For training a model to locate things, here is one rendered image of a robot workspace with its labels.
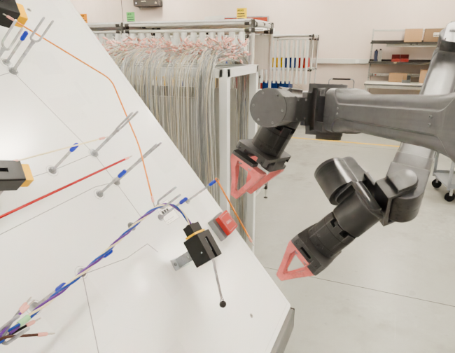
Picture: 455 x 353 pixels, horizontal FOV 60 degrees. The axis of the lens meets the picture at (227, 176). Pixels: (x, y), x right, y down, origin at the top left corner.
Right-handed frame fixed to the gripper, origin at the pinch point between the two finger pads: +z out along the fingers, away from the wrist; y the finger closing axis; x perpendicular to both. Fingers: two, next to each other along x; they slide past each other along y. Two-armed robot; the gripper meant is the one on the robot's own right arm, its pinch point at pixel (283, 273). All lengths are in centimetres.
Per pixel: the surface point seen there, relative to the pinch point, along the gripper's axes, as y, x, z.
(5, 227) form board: 30.0, -29.6, 15.3
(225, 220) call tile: -17.8, -18.3, 13.6
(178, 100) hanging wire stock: -47, -67, 17
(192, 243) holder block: 1.9, -15.0, 10.6
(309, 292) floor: -175, 17, 94
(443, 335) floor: -176, 77, 45
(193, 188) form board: -17.1, -29.7, 15.0
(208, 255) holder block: 1.6, -11.1, 9.3
